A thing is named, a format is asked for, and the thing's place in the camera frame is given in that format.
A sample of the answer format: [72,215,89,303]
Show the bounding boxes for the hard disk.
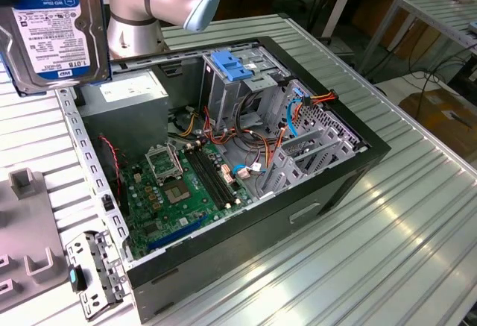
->
[0,0,113,98]

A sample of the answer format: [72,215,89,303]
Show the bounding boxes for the blue SATA wire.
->
[288,87,310,139]

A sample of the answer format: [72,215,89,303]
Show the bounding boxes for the orange red power wire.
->
[301,89,338,107]

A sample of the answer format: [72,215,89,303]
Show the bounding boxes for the grey disk bay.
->
[260,78,370,200]

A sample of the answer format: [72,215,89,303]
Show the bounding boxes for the grey power supply unit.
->
[76,70,171,155]

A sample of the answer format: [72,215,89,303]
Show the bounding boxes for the blue plastic drive latch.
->
[210,51,254,83]

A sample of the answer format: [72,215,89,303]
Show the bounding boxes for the grey parts rack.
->
[0,167,70,312]

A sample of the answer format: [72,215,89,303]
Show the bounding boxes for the grey optical drive cage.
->
[200,48,294,133]

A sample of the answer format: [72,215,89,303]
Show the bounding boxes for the metal socket cover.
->
[144,142,184,186]

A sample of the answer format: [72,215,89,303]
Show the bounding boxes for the CPU socket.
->
[162,181,192,206]

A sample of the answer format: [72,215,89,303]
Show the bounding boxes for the black RAM slot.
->
[185,145,227,210]
[195,142,239,207]

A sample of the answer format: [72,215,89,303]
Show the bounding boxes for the green Dell motherboard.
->
[119,141,254,262]

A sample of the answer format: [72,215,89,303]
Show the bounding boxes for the blue expansion slot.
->
[147,216,208,252]

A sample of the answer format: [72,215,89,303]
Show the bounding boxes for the black open PC case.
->
[54,34,392,323]

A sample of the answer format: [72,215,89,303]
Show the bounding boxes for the large brown cardboard box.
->
[398,89,477,155]

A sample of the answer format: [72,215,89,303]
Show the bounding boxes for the red black fan wire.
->
[98,134,124,197]

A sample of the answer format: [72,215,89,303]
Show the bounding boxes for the yellow orange wire bundle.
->
[169,105,205,137]

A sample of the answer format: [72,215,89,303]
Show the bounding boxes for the orange red wire bundle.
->
[203,105,290,172]

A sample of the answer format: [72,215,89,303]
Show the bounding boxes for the black cable bundle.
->
[233,90,271,146]

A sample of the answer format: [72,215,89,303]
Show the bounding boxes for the metal expansion bracket plate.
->
[65,228,127,322]

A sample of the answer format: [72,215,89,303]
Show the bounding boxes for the short blue wire white plug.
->
[231,163,268,182]

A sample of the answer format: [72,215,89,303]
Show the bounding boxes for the black blue bracket latch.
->
[68,264,89,293]

